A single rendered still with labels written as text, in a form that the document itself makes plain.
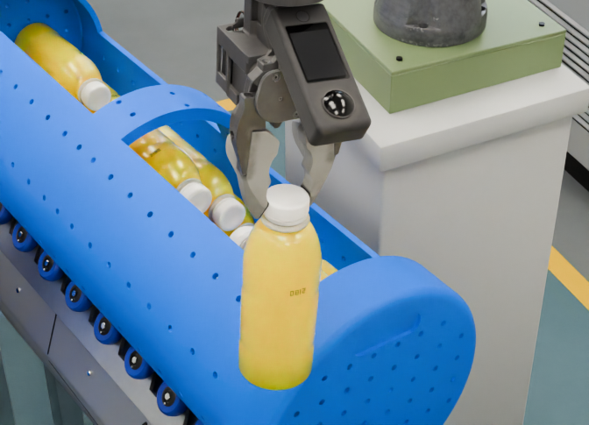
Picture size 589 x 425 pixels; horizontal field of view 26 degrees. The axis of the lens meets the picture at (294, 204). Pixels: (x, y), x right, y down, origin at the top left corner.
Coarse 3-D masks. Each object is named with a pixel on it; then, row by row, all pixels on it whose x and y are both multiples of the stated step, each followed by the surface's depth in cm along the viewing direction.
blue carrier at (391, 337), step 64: (0, 0) 181; (64, 0) 188; (0, 64) 162; (128, 64) 184; (0, 128) 159; (64, 128) 151; (128, 128) 147; (192, 128) 174; (0, 192) 162; (64, 192) 148; (128, 192) 142; (64, 256) 151; (128, 256) 139; (192, 256) 134; (384, 256) 130; (128, 320) 141; (192, 320) 131; (320, 320) 123; (384, 320) 124; (448, 320) 131; (192, 384) 132; (320, 384) 123; (384, 384) 130; (448, 384) 138
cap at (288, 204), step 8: (280, 184) 108; (288, 184) 108; (272, 192) 107; (280, 192) 107; (288, 192) 107; (296, 192) 107; (304, 192) 107; (272, 200) 106; (280, 200) 106; (288, 200) 106; (296, 200) 106; (304, 200) 106; (272, 208) 106; (280, 208) 105; (288, 208) 105; (296, 208) 105; (304, 208) 106; (272, 216) 106; (280, 216) 106; (288, 216) 106; (296, 216) 106; (304, 216) 107; (280, 224) 106; (288, 224) 106
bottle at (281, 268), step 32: (256, 224) 109; (256, 256) 108; (288, 256) 107; (320, 256) 109; (256, 288) 109; (288, 288) 108; (256, 320) 111; (288, 320) 110; (256, 352) 113; (288, 352) 112; (256, 384) 115; (288, 384) 114
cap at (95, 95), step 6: (90, 84) 175; (96, 84) 175; (102, 84) 176; (84, 90) 175; (90, 90) 175; (96, 90) 175; (102, 90) 176; (108, 90) 176; (84, 96) 175; (90, 96) 175; (96, 96) 176; (102, 96) 176; (108, 96) 177; (84, 102) 176; (90, 102) 175; (96, 102) 176; (102, 102) 177; (108, 102) 177; (90, 108) 176; (96, 108) 177
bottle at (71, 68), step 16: (32, 32) 184; (48, 32) 184; (32, 48) 182; (48, 48) 181; (64, 48) 180; (48, 64) 179; (64, 64) 178; (80, 64) 177; (64, 80) 177; (80, 80) 176; (96, 80) 177; (80, 96) 177
